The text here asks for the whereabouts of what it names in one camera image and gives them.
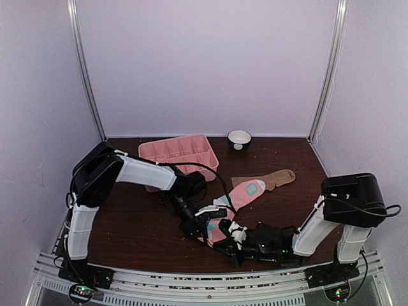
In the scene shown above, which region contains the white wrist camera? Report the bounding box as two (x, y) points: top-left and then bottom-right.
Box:
(228, 221), (248, 248)
(194, 205), (229, 220)

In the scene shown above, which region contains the pink divided organizer tray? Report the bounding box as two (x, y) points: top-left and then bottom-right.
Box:
(138, 135), (219, 171)

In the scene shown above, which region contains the black white ceramic bowl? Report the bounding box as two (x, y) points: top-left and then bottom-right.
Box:
(227, 130), (252, 151)

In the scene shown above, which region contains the right aluminium frame post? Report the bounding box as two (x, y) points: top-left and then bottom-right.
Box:
(308, 0), (348, 144)

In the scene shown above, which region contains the pink patterned sock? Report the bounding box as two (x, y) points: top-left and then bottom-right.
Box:
(207, 180), (265, 249)

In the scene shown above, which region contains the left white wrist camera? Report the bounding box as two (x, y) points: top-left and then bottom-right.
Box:
(194, 205), (229, 220)

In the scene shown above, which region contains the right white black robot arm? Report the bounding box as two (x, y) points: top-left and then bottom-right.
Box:
(213, 173), (402, 282)

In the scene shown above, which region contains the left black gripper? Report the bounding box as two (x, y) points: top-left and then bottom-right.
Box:
(166, 193), (208, 247)

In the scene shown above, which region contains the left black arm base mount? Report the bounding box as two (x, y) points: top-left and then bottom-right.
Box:
(58, 260), (114, 304)

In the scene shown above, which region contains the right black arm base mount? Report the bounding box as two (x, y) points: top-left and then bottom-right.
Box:
(304, 263), (360, 303)

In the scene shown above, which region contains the tan brown sock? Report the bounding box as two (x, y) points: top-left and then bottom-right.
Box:
(231, 169), (296, 191)

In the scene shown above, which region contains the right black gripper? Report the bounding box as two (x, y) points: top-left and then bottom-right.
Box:
(213, 238), (280, 269)

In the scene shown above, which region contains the aluminium frame post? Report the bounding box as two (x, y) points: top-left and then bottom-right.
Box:
(308, 0), (348, 144)
(66, 0), (108, 141)

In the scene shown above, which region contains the left aluminium frame post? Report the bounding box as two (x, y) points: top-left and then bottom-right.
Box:
(66, 0), (108, 141)

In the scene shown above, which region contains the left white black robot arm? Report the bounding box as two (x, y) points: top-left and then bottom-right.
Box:
(64, 143), (208, 283)

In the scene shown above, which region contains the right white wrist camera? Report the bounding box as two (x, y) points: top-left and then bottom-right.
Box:
(228, 221), (248, 248)

